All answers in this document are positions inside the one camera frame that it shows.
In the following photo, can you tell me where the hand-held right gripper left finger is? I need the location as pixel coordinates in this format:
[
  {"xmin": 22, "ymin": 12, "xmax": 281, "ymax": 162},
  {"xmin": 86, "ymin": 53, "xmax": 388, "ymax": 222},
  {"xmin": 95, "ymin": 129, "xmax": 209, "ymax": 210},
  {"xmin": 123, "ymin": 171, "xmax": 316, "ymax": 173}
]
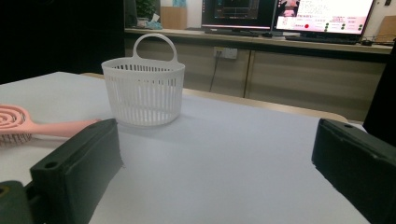
[{"xmin": 29, "ymin": 118, "xmax": 124, "ymax": 224}]

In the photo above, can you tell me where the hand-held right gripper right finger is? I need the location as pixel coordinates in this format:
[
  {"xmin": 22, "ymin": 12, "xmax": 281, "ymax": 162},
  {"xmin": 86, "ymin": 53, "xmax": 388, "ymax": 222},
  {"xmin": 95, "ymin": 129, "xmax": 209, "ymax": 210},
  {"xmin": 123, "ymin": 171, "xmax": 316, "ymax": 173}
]
[{"xmin": 311, "ymin": 118, "xmax": 396, "ymax": 224}]

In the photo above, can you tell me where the pink hairbrush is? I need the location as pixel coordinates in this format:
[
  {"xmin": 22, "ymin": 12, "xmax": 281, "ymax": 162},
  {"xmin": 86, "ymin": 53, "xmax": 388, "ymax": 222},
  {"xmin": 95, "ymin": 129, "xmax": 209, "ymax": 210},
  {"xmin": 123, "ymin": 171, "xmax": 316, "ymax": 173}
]
[{"xmin": 0, "ymin": 104, "xmax": 103, "ymax": 147}]

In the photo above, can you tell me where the white slatted plastic basket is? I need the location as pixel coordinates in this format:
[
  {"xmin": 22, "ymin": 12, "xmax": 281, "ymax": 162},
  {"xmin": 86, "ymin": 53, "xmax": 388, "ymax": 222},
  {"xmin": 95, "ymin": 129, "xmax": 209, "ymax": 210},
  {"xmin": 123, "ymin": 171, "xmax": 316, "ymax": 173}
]
[{"xmin": 101, "ymin": 32, "xmax": 186, "ymax": 127}]

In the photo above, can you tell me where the beige cabinet counter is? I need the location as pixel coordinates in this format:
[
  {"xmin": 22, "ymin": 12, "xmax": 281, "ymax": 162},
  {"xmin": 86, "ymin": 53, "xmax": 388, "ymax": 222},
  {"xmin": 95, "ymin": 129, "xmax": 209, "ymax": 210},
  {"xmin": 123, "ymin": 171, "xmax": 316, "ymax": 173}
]
[{"xmin": 124, "ymin": 27, "xmax": 394, "ymax": 122}]

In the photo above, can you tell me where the black keyboard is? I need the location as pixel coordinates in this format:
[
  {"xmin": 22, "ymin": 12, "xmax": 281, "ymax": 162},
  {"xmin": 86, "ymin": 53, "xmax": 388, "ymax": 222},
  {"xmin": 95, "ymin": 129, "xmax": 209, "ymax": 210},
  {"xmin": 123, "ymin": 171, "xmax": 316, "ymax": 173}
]
[
  {"xmin": 284, "ymin": 35, "xmax": 362, "ymax": 45},
  {"xmin": 204, "ymin": 28, "xmax": 260, "ymax": 38}
]

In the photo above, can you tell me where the white table sheet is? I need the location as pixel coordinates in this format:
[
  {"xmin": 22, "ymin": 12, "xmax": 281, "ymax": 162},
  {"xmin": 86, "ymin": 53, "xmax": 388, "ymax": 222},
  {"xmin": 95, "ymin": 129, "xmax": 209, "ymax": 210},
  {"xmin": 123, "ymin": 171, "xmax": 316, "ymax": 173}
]
[{"xmin": 0, "ymin": 71, "xmax": 372, "ymax": 224}]

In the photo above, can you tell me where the dark curtain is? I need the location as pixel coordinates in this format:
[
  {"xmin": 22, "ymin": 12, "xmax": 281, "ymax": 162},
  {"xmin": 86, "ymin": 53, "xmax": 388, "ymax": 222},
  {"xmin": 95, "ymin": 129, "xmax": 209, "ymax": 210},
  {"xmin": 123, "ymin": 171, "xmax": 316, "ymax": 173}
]
[{"xmin": 0, "ymin": 0, "xmax": 126, "ymax": 86}]

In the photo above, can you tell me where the bright-screen monitor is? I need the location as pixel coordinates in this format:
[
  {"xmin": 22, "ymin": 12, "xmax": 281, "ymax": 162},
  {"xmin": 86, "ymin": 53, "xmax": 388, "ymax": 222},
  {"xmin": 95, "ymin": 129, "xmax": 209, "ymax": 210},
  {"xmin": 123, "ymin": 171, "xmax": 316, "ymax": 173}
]
[{"xmin": 274, "ymin": 0, "xmax": 376, "ymax": 36}]

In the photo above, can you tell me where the light blue tissue pack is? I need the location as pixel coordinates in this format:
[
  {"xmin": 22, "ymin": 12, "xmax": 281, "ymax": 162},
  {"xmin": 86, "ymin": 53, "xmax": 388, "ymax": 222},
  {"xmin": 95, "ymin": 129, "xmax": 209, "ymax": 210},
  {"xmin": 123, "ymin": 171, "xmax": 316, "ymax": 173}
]
[{"xmin": 145, "ymin": 13, "xmax": 163, "ymax": 31}]

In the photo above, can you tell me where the green potted plant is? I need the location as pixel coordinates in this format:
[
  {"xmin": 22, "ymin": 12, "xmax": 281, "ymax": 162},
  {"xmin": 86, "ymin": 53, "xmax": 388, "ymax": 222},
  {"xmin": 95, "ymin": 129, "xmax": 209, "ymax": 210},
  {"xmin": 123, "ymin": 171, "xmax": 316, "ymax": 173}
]
[{"xmin": 134, "ymin": 0, "xmax": 162, "ymax": 28}]

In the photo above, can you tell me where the brown cardboard box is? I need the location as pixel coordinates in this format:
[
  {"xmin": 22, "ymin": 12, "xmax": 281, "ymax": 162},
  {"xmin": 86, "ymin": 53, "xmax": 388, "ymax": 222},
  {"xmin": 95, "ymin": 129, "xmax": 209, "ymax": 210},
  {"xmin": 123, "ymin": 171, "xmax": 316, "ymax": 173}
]
[{"xmin": 160, "ymin": 6, "xmax": 188, "ymax": 31}]

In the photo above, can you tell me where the dark-screen monitor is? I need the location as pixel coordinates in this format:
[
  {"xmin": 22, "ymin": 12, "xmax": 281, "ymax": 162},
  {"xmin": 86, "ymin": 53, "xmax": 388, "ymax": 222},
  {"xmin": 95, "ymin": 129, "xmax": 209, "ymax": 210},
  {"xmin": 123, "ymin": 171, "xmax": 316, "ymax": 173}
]
[{"xmin": 200, "ymin": 0, "xmax": 278, "ymax": 32}]

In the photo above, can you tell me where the black power cable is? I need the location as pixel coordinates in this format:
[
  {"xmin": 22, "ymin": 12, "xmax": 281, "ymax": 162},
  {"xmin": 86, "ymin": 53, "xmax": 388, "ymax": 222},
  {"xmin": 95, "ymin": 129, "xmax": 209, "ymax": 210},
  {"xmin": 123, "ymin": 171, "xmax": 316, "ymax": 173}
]
[{"xmin": 209, "ymin": 50, "xmax": 222, "ymax": 93}]

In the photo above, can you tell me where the white wall socket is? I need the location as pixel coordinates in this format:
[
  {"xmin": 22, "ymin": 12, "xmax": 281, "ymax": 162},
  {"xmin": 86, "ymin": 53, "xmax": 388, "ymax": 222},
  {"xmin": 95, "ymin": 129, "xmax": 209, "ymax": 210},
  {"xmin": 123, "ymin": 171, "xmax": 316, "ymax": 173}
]
[{"xmin": 213, "ymin": 46, "xmax": 239, "ymax": 60}]

